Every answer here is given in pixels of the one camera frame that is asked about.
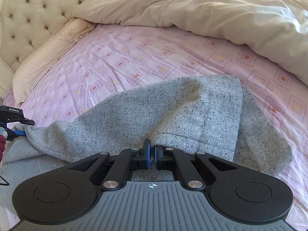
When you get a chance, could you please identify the grey knit pants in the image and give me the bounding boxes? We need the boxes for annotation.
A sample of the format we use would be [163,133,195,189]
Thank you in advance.
[1,75,292,212]

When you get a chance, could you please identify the pink patterned bed sheet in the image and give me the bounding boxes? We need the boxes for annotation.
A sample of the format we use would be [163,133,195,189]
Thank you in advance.
[4,23,308,231]

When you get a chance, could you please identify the cream duvet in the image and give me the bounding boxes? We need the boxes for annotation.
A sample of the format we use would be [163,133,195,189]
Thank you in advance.
[73,0,307,83]

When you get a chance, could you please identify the cream pillow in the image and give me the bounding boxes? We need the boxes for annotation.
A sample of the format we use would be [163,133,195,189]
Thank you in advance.
[13,18,96,105]

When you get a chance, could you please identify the cream tufted headboard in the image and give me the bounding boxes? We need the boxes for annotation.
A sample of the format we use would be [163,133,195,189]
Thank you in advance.
[1,0,85,99]

